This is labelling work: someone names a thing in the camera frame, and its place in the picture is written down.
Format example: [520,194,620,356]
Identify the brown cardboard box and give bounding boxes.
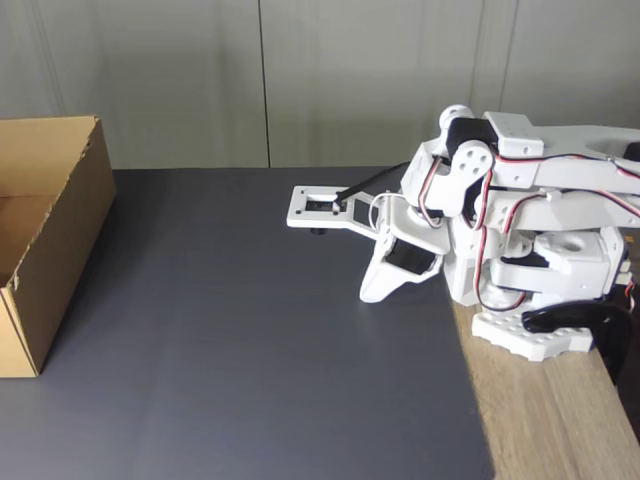
[0,115,117,379]

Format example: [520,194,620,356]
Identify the dark grey table mat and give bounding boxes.
[0,167,496,480]

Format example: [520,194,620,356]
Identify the black table clamp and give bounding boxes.
[521,298,634,386]

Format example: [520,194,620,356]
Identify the black camera cable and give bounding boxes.
[334,162,411,204]

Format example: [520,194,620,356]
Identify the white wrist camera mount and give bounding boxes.
[285,184,389,241]

